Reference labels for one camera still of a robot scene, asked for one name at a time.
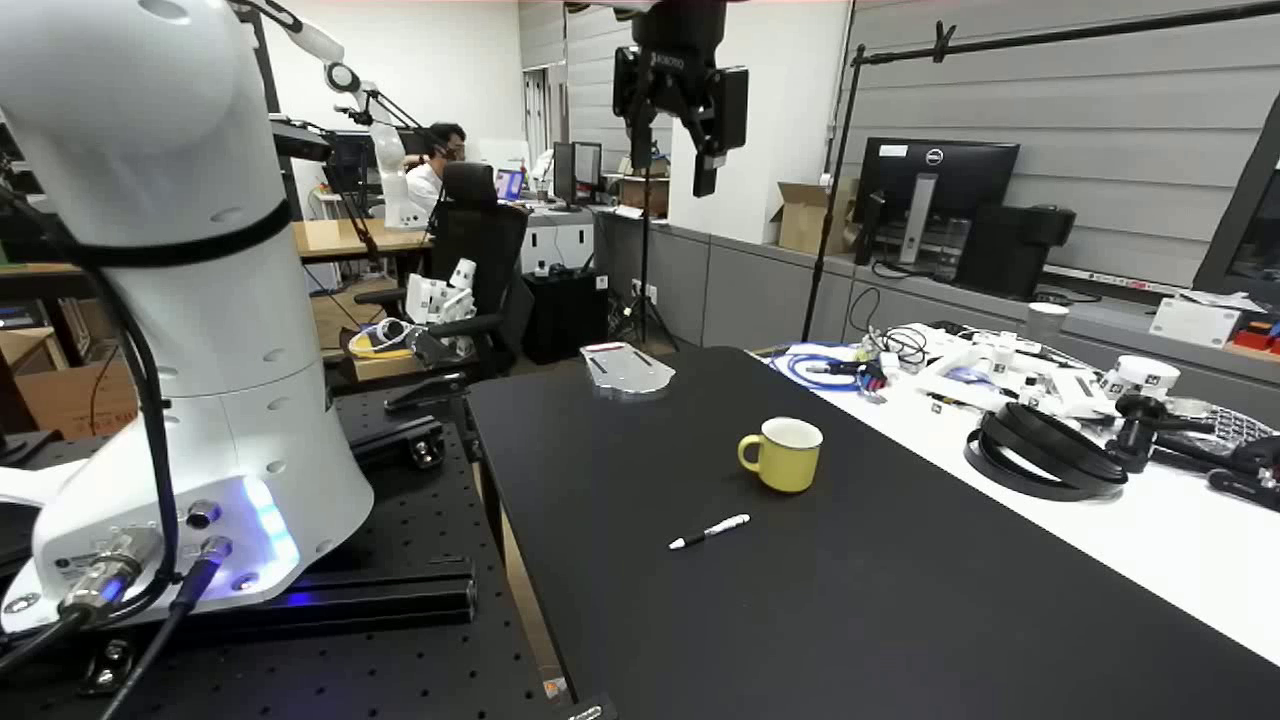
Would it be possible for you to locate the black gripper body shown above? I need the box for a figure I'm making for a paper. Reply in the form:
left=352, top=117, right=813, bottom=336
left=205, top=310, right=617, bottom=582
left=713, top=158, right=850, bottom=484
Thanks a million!
left=611, top=0, right=747, bottom=197

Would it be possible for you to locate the black and white pen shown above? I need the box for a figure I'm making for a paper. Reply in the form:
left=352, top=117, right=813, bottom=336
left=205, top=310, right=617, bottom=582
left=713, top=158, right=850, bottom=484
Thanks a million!
left=667, top=513, right=751, bottom=552

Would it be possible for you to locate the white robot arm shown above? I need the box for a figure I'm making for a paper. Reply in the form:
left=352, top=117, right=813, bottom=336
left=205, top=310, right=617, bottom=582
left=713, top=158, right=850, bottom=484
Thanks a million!
left=0, top=0, right=374, bottom=631

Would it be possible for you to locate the cardboard box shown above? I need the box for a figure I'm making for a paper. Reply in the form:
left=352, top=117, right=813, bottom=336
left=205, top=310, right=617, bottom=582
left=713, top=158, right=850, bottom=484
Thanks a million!
left=775, top=186, right=829, bottom=255

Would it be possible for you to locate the seated person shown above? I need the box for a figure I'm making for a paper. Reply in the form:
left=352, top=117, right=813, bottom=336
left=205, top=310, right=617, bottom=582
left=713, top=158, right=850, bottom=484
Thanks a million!
left=402, top=121, right=469, bottom=216

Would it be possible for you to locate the black tripod stand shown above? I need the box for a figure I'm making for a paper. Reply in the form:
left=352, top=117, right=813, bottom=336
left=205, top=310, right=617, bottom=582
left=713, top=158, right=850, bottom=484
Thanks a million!
left=617, top=134, right=681, bottom=356

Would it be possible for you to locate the black computer monitor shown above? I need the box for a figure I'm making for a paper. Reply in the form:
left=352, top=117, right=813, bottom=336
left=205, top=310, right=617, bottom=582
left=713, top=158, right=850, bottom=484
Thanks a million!
left=857, top=135, right=1018, bottom=279

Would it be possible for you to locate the clear plastic tray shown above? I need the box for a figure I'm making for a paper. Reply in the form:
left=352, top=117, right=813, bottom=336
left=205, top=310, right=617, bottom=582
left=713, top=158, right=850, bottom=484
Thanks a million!
left=578, top=339, right=677, bottom=396

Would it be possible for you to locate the black office chair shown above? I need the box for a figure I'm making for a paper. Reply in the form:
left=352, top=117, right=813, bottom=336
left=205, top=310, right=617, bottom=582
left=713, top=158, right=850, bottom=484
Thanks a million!
left=385, top=163, right=529, bottom=418

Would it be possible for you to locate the yellow mug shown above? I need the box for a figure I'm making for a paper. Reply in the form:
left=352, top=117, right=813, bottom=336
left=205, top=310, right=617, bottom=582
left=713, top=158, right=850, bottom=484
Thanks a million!
left=734, top=418, right=822, bottom=498

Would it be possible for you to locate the black pole frame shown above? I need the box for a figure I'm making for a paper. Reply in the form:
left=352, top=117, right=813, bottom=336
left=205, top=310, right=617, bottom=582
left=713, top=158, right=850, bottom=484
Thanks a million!
left=795, top=0, right=1280, bottom=346

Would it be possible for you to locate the coiled blue cable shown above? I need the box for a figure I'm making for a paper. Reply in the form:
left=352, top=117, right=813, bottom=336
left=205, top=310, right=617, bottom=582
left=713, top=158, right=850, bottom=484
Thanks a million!
left=775, top=339, right=889, bottom=396

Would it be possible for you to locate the coiled black cable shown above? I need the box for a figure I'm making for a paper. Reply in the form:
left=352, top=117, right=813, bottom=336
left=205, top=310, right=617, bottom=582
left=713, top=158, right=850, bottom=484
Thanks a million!
left=965, top=399, right=1131, bottom=505

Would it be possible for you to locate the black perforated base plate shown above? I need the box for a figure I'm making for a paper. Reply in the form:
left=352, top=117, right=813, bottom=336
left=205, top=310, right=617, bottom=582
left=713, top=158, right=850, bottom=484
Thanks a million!
left=0, top=434, right=561, bottom=720

